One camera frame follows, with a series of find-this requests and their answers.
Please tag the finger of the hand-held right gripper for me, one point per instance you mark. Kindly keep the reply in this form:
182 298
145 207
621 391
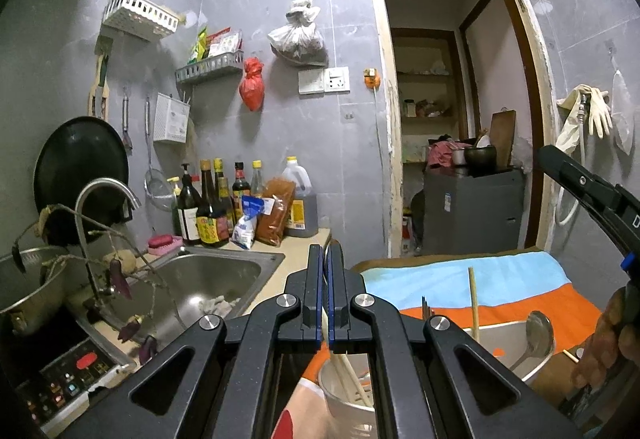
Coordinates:
582 181

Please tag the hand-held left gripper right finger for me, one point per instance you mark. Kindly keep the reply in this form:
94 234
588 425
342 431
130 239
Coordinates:
336 304

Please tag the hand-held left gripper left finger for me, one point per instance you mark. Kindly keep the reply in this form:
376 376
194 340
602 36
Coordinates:
316 304

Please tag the dark metal fork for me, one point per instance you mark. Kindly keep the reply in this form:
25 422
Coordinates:
426 309

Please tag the translucent white plastic cup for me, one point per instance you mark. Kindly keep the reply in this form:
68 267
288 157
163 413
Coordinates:
345 414

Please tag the large oval metal spoon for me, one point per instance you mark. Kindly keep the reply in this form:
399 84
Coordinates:
540 331

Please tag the wide white plastic cup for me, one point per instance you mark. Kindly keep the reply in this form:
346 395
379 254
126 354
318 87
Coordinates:
500 344

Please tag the person's right hand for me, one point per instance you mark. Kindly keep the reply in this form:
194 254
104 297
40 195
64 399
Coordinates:
600 344

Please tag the cream rubber glove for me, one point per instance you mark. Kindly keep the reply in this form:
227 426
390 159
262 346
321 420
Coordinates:
567 134
599 114

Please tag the beige kitchen counter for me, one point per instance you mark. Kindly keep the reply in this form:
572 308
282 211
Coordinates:
305 244

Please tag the clear plastic bag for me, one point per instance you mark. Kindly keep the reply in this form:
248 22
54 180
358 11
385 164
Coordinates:
622 119

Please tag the cooking oil jug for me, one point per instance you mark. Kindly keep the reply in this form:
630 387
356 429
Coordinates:
300 214

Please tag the wooden cutting board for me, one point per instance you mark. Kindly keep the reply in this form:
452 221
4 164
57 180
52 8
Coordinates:
502 134

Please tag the blue white bag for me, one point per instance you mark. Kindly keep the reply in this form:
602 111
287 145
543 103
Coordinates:
247 229

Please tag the dark metal pot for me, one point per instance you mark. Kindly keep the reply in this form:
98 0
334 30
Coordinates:
480 155

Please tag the peach printed cloth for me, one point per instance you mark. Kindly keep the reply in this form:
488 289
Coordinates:
300 411

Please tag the stainless steel sink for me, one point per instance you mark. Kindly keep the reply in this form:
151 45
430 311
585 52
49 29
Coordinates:
210 274

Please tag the blue orange brown striped cloth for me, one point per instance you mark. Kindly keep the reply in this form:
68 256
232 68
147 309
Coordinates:
450 279

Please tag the grey washing machine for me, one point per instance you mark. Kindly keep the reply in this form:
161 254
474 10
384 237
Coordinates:
470 214

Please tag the small metal cup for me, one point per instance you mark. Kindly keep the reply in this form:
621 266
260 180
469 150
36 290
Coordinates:
459 158

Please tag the large dark sauce bottle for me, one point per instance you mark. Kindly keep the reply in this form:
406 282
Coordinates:
210 224

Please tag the clear yellow cap bottle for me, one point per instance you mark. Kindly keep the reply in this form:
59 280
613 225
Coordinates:
257 181

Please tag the yellow cap sauce bottle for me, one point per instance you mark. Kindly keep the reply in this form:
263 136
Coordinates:
226 199

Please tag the red label sauce bottle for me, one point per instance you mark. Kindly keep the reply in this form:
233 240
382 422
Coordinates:
241 186

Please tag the red cloth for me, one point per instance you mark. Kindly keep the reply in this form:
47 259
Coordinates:
439 153

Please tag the pink sponge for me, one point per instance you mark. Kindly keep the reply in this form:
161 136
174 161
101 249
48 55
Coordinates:
162 244

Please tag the small jar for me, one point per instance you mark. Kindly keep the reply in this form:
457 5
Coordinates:
409 109

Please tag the hanging metal strainer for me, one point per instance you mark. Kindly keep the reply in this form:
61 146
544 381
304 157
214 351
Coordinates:
157 191

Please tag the sprouting sweet potato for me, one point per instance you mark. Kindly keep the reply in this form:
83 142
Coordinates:
122 261

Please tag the red plastic bag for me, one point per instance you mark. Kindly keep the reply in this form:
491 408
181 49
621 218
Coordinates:
251 86

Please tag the white hanging utensil holder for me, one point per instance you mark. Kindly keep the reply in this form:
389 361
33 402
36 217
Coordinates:
170 119

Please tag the curved metal faucet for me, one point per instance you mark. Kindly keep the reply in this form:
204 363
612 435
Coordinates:
107 182

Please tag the hanging metal tongs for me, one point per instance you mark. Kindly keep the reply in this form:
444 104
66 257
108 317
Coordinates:
126 134

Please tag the induction cooker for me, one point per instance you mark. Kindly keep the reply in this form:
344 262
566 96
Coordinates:
65 374

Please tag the knotted bag of dried goods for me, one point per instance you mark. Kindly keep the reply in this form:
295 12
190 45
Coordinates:
297 39

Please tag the white red seasoning packet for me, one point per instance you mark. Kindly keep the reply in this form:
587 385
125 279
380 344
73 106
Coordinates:
225 44

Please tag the black frying pan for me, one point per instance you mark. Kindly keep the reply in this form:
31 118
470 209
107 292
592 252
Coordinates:
80 159

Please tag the green seasoning packet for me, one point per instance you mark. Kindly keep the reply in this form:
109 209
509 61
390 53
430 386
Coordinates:
197 48

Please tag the stainless steel pot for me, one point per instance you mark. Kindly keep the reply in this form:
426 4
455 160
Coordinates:
25 289

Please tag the hanging wooden utensil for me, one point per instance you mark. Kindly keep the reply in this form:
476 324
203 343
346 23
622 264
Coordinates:
92 99

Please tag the wooden wall shelves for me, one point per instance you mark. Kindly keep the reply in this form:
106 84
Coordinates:
430 76

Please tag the wooden door frame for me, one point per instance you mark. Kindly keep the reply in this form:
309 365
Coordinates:
385 119

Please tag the white wall switch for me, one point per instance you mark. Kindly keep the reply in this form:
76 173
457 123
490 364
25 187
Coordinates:
311 82

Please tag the white wall socket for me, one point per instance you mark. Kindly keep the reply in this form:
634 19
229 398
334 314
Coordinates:
336 80

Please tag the orange wall hook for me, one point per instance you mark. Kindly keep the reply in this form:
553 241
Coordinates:
371 80

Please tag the grey wall rack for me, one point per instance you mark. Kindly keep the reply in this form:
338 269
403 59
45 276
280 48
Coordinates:
207 69

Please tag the white wall basket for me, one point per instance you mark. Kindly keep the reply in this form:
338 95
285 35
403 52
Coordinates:
140 16

